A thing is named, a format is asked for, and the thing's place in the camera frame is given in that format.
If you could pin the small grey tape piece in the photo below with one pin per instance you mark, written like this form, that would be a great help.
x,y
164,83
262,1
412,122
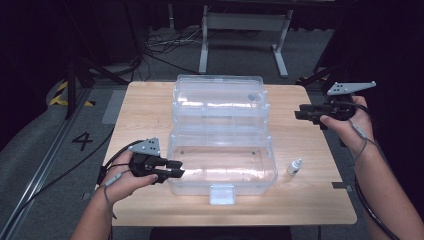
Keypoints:
x,y
340,185
86,196

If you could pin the small white dropper bottle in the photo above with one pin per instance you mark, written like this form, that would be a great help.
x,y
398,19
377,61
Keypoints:
x,y
294,167

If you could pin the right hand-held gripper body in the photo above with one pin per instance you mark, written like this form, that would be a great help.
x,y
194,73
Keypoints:
x,y
338,108

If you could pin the person's right hand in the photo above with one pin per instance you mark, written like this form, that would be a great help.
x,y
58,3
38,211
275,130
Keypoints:
x,y
355,133

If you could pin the metal floor rail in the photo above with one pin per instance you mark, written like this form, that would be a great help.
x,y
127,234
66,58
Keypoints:
x,y
50,156

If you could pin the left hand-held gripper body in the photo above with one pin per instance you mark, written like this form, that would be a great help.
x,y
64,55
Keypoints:
x,y
143,163

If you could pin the person's left hand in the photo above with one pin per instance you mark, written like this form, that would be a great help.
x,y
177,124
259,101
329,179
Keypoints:
x,y
125,186

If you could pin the yellow black hazard tape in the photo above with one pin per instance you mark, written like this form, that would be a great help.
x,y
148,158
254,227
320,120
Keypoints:
x,y
56,100

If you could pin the grey metal desk frame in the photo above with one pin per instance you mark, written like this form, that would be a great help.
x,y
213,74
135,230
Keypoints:
x,y
245,21

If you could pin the person's dark clothing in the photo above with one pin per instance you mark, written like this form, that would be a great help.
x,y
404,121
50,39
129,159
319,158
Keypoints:
x,y
220,234

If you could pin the black metal stand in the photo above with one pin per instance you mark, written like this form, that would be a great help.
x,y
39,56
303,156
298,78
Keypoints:
x,y
71,86
320,75

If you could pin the clear plastic storage box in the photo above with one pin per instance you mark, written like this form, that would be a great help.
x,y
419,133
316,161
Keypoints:
x,y
221,140

